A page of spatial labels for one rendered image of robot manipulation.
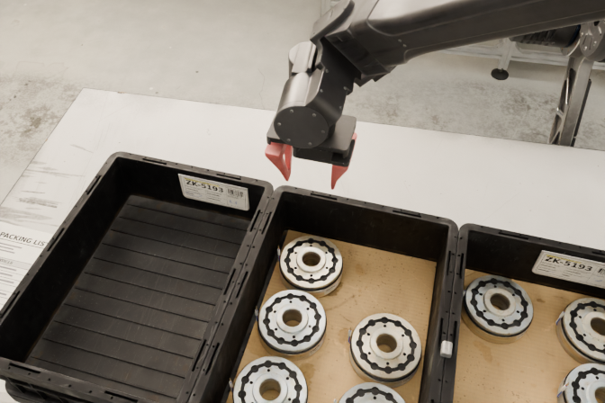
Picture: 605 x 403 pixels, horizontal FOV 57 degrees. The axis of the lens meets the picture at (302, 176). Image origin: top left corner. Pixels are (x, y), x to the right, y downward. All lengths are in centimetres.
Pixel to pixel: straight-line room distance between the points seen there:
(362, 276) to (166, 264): 33
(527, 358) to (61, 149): 107
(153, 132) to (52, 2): 217
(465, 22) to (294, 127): 20
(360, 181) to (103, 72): 183
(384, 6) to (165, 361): 60
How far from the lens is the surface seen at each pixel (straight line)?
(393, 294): 94
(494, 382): 91
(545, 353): 95
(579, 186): 138
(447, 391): 77
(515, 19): 44
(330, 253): 94
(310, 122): 57
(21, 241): 128
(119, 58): 292
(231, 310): 80
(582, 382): 91
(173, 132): 139
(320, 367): 87
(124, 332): 94
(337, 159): 69
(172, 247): 100
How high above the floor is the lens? 163
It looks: 48 degrees down
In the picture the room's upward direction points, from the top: straight up
